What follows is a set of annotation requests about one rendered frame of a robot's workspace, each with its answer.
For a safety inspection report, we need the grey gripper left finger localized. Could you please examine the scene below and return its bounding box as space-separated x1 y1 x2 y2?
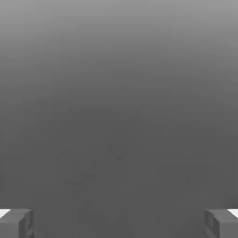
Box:
0 208 35 238

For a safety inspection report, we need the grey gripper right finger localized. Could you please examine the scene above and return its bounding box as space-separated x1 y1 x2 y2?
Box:
204 208 238 238

